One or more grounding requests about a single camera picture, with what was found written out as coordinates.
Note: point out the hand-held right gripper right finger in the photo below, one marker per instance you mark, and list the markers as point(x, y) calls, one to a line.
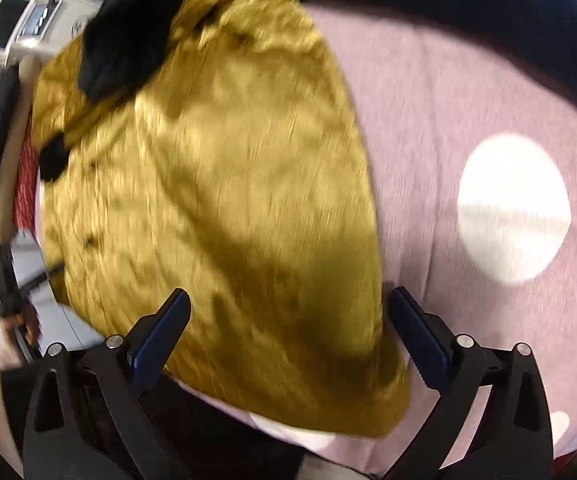
point(418, 340)

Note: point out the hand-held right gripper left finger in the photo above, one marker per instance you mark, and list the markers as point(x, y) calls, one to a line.
point(161, 340)

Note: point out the gold coat with black fur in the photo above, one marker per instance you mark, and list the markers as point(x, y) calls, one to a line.
point(218, 185)

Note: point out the person's left hand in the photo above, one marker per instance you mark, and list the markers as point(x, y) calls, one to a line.
point(29, 322)

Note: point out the red floral folded garment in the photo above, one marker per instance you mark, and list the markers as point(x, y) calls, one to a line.
point(23, 195)

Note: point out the pink polka dot blanket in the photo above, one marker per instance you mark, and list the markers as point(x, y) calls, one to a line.
point(443, 110)

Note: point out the white machine with display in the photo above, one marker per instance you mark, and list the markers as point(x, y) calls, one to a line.
point(43, 20)

